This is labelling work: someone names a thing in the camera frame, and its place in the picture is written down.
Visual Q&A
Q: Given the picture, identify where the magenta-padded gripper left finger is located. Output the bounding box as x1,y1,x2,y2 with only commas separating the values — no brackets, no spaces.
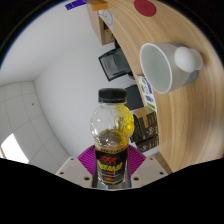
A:
55,144,98,187

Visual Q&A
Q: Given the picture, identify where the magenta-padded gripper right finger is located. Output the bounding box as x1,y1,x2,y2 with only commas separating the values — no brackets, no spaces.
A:
125,145,169,188

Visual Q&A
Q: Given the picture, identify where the clear bottle with black cap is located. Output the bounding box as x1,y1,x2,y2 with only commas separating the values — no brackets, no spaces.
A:
89,87,135,186

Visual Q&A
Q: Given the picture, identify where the small dark cardboard box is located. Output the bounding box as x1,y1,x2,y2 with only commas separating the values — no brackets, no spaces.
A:
136,134,160,153

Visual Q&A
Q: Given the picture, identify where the brown cardboard box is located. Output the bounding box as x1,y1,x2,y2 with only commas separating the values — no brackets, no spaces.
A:
132,105,158,143

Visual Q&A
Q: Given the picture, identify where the rectangular ceiling light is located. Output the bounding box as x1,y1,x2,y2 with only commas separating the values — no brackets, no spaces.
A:
0,133,30,165

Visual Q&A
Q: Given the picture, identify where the white printed leaflet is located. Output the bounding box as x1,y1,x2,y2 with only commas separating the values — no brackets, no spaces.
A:
137,75,158,113

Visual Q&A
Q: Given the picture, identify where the white ceramic mug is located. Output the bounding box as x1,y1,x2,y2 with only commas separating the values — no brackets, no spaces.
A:
139,42,204,95

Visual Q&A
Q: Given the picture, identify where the grey mesh office chair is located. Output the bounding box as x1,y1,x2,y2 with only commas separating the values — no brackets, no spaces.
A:
97,39,136,82

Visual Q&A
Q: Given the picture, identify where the wooden side desk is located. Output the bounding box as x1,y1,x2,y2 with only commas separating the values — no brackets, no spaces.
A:
85,3,116,46

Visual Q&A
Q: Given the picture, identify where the round grey mouse pad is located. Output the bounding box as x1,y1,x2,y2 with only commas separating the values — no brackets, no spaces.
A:
97,8,115,33

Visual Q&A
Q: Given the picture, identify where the flat round red coaster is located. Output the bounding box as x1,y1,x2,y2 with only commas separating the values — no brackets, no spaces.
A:
133,0,157,18

